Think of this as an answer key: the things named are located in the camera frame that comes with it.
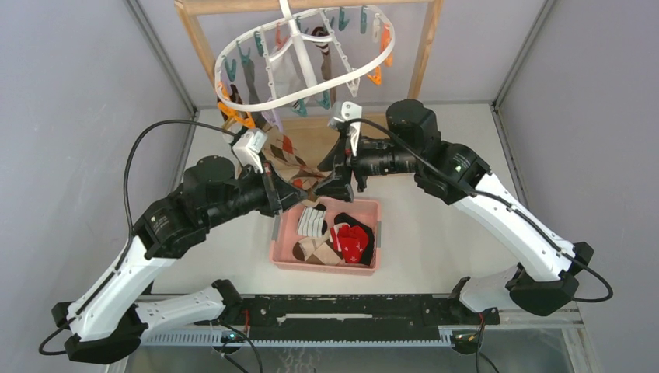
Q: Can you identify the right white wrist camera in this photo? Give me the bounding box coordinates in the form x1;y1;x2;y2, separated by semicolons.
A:
328;101;363;155

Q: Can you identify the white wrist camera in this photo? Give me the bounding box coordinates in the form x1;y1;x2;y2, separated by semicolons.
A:
232;127;267;174
328;101;363;155

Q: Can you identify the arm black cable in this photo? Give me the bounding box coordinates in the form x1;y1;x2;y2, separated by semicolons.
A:
344;118;615;304
38;119;243;357

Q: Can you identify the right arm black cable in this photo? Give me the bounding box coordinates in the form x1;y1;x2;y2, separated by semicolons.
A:
344;118;615;304

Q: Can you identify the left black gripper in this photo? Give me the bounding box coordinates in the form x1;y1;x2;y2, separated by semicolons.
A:
202;160;308;230

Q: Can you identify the red christmas sock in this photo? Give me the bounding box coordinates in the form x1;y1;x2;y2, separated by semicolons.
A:
329;223;370;263

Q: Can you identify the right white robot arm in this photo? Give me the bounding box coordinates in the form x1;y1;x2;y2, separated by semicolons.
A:
313;99;594;323

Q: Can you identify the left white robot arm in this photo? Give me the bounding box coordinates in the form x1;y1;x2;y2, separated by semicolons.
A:
51;155;307;364

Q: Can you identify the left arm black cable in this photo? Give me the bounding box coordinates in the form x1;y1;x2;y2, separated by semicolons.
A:
38;119;243;357

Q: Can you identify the wooden hanger stand frame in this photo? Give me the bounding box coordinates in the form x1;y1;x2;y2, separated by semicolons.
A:
175;0;445;179

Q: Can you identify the brown argyle sock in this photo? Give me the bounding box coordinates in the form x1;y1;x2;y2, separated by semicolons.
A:
259;122;326;207

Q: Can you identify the white grey sock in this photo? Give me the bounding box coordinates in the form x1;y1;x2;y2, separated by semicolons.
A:
271;51;305;98

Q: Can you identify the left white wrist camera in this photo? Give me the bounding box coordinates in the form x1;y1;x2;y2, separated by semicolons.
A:
232;127;267;174

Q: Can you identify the white slotted cable duct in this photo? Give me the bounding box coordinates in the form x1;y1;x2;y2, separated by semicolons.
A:
141;329;455;347

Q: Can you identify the beige brown patch sock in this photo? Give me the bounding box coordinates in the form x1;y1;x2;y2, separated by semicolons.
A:
292;235;343;266

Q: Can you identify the black white striped sock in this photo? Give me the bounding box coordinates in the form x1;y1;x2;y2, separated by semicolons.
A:
297;204;327;238

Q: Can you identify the white round clip hanger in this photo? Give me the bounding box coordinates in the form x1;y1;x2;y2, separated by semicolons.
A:
214;1;396;113

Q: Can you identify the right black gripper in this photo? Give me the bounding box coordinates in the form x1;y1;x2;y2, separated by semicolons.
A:
312;129;420;204

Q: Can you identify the taupe striped cuff sock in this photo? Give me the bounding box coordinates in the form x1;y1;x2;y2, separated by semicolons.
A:
312;26;336;108

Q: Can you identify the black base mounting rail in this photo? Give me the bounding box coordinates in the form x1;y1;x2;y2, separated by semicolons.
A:
210;294;500;339

